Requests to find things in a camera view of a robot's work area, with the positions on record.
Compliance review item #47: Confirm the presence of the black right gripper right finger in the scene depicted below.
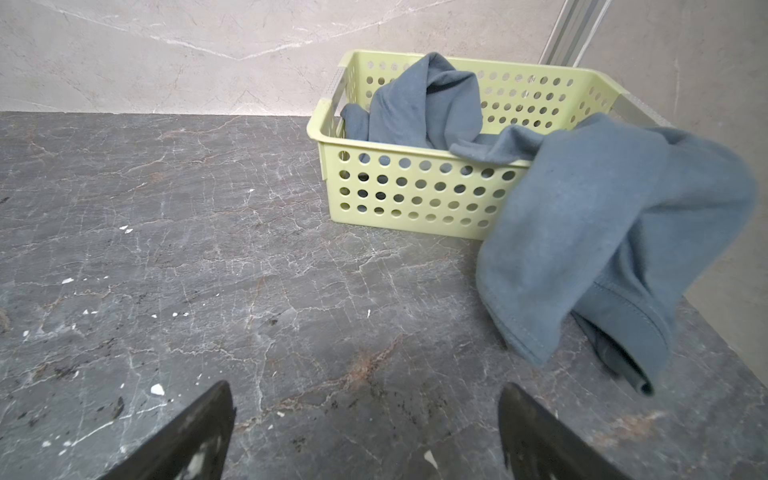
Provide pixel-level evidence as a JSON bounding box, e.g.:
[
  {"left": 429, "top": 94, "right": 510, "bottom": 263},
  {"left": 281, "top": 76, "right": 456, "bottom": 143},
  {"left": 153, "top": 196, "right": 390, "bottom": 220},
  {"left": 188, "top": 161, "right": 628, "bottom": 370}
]
[{"left": 498, "top": 382, "right": 628, "bottom": 480}]

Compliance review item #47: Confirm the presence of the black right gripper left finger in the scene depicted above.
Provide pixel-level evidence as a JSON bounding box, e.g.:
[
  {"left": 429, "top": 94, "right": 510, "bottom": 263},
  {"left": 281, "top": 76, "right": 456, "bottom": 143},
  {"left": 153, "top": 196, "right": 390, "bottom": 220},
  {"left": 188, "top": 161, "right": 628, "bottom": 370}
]
[{"left": 103, "top": 381, "right": 236, "bottom": 480}]

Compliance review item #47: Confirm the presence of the blue-grey t-shirt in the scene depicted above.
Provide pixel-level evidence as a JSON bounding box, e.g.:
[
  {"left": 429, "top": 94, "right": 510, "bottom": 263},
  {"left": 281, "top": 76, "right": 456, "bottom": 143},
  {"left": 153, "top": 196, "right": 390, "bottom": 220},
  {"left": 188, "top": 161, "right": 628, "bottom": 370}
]
[{"left": 341, "top": 53, "right": 757, "bottom": 396}]

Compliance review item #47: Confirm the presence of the light green plastic basket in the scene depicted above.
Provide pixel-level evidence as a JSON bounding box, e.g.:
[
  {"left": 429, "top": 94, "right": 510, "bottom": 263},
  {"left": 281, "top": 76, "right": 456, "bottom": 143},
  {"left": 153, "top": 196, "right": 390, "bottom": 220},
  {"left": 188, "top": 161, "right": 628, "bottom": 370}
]
[{"left": 306, "top": 49, "right": 631, "bottom": 242}]

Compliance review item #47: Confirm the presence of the aluminium frame post right corner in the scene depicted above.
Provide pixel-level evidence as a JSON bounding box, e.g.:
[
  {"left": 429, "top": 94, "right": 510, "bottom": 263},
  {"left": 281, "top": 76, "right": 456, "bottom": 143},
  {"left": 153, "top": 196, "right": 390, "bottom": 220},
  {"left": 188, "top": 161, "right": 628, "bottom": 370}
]
[{"left": 539, "top": 0, "right": 612, "bottom": 67}]

